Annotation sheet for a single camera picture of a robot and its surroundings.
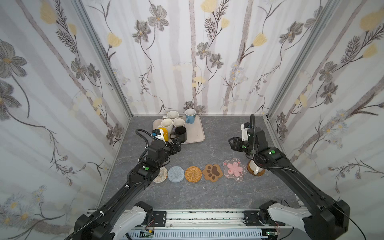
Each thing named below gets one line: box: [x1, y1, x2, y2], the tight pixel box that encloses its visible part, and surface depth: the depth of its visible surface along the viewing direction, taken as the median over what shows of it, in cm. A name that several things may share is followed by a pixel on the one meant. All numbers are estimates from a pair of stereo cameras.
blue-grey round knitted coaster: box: [167, 165, 185, 183], surface depth 90 cm
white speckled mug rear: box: [162, 110, 179, 122], surface depth 113 cm
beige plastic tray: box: [153, 115, 206, 145], surface depth 109 cm
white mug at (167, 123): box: [157, 118, 173, 138], surface depth 106 cm
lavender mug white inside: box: [172, 118, 186, 131], surface depth 109 cm
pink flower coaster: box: [223, 158, 248, 182], surface depth 93 cm
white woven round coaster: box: [153, 166, 168, 184], surface depth 90 cm
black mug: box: [169, 126, 187, 143], surface depth 103 cm
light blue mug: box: [185, 108, 197, 124], surface depth 113 cm
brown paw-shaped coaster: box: [202, 164, 223, 182], surface depth 92 cm
